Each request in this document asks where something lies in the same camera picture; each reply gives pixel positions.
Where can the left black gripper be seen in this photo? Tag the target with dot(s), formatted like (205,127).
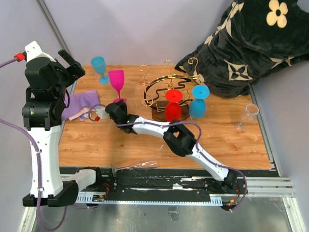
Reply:
(72,72)

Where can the cyan wine glass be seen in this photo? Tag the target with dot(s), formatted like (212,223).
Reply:
(197,108)
(99,66)

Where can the purple cloth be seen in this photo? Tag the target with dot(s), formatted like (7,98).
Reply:
(79,105)

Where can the magenta wine glass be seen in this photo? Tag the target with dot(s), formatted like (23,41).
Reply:
(117,80)

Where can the gold wire wine glass rack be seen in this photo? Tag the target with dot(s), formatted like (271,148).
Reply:
(159,103)

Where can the clear wine glass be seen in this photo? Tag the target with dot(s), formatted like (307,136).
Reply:
(143,165)
(248,114)

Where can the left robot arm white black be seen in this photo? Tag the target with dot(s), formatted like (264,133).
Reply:
(42,117)

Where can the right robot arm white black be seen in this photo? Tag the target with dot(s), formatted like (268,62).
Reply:
(181,137)

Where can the red wine glass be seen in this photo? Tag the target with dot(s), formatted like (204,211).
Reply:
(173,109)

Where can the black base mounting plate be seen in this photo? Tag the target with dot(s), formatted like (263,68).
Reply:
(164,184)

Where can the black floral plush pillow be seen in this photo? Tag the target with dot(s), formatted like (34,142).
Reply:
(254,39)

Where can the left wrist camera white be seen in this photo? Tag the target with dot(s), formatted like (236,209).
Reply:
(33,50)

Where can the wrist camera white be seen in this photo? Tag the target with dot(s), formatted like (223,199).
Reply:
(101,113)
(33,50)

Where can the aluminium corner rail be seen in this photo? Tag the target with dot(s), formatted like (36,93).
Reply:
(52,24)

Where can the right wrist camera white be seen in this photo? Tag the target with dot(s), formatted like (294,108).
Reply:
(101,113)

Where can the slotted grey cable duct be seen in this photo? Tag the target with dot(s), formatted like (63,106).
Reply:
(91,198)

